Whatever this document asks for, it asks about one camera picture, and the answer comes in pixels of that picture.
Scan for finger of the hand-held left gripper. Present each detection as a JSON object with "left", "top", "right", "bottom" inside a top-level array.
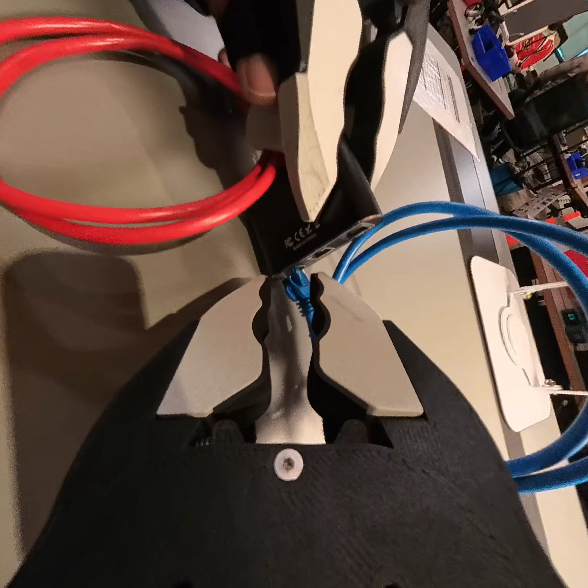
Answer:
[
  {"left": 349, "top": 31, "right": 415, "bottom": 190},
  {"left": 246, "top": 0, "right": 364, "bottom": 223}
]

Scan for black network switch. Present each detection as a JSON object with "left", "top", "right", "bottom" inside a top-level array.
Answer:
[{"left": 239, "top": 142, "right": 383, "bottom": 282}]

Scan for grey side table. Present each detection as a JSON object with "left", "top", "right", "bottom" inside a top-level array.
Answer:
[{"left": 448, "top": 0, "right": 515, "bottom": 121}]

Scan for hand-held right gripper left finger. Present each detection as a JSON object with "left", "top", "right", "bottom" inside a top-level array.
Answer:
[{"left": 156, "top": 276, "right": 272, "bottom": 420}]

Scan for person's left hand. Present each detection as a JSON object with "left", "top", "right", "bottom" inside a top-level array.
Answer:
[{"left": 217, "top": 47, "right": 279, "bottom": 107}]

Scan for printed paper sheet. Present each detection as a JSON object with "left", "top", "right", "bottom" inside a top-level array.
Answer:
[{"left": 410, "top": 37, "right": 481, "bottom": 160}]

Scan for small blue bin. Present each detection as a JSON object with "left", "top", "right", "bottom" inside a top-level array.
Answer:
[{"left": 471, "top": 24, "right": 512, "bottom": 82}]

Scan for red ethernet cable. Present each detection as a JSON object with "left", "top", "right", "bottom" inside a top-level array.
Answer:
[{"left": 0, "top": 16, "right": 284, "bottom": 245}]

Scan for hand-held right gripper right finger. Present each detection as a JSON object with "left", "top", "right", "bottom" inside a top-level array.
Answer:
[{"left": 308, "top": 272, "right": 424, "bottom": 421}]

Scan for blue ethernet cable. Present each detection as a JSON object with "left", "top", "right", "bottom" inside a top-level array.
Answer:
[{"left": 281, "top": 201, "right": 588, "bottom": 495}]

